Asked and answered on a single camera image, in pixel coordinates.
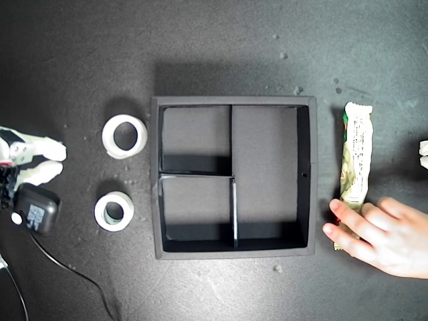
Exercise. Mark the large white tape roll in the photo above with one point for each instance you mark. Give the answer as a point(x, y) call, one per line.
point(108, 140)

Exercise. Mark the snack bar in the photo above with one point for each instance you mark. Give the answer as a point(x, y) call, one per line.
point(356, 150)

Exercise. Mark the small white tape roll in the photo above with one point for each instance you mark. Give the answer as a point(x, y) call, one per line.
point(100, 212)

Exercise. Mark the black tray with wells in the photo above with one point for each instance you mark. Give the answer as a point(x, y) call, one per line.
point(264, 150)

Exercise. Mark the person's hand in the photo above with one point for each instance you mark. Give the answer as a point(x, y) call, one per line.
point(394, 237)

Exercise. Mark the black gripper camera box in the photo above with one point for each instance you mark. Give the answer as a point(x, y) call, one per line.
point(38, 210)

